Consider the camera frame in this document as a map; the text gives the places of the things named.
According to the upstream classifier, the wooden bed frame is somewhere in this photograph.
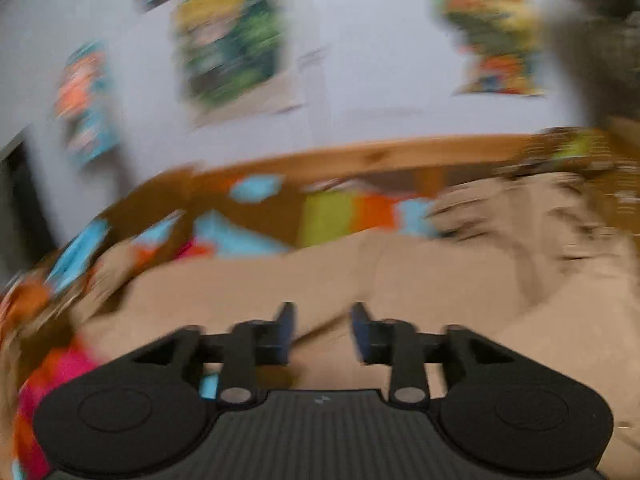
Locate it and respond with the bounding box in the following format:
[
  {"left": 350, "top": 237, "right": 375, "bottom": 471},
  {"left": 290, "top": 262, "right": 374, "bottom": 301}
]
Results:
[{"left": 132, "top": 132, "right": 640, "bottom": 201}]

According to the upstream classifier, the colourful striped brown blanket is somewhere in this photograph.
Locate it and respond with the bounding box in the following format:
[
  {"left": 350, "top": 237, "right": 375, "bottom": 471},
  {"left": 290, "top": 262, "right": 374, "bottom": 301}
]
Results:
[{"left": 0, "top": 127, "right": 640, "bottom": 480}]

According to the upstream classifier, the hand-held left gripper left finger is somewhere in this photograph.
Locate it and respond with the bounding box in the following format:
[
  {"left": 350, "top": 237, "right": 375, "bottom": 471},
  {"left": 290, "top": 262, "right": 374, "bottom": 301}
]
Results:
[{"left": 131, "top": 302, "right": 297, "bottom": 407}]

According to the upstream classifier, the beige shirt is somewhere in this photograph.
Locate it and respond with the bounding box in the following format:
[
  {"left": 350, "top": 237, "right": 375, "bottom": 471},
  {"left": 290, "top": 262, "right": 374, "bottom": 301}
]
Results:
[{"left": 70, "top": 172, "right": 640, "bottom": 480}]

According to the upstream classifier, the colourful landscape cartoon poster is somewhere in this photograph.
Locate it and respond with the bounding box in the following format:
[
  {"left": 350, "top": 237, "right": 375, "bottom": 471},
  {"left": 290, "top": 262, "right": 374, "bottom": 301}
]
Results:
[{"left": 425, "top": 0, "right": 548, "bottom": 98}]

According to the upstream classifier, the green cartoon figure poster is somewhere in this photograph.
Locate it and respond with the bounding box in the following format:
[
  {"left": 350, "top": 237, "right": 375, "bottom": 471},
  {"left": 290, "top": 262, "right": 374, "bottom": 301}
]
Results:
[{"left": 170, "top": 0, "right": 306, "bottom": 128}]

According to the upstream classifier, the orange and blue cartoon poster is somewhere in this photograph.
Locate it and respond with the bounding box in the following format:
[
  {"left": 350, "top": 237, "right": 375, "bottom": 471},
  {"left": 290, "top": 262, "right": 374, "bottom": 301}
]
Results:
[{"left": 52, "top": 40, "right": 121, "bottom": 168}]

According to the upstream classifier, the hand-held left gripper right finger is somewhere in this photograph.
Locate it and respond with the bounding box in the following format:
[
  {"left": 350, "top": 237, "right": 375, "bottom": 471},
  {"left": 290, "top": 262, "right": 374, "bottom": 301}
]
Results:
[{"left": 350, "top": 302, "right": 517, "bottom": 407}]

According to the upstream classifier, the dark picture frame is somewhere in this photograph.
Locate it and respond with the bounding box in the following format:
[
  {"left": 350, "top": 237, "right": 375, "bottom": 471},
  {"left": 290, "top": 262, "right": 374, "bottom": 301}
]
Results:
[{"left": 0, "top": 137, "right": 48, "bottom": 273}]

